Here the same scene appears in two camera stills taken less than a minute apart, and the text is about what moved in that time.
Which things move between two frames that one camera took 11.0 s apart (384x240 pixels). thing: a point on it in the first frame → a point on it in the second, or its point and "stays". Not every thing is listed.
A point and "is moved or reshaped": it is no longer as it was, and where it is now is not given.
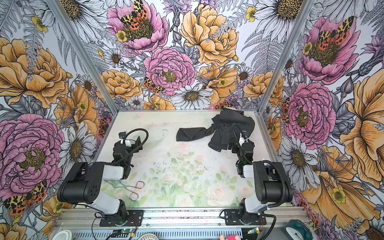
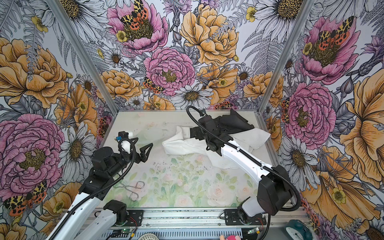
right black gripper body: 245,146 → 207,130
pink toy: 230,237 stays
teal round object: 297,230 stays
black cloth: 226,129 is moved or reshaped
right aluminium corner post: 286,55 stays
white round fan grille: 148,236 stays
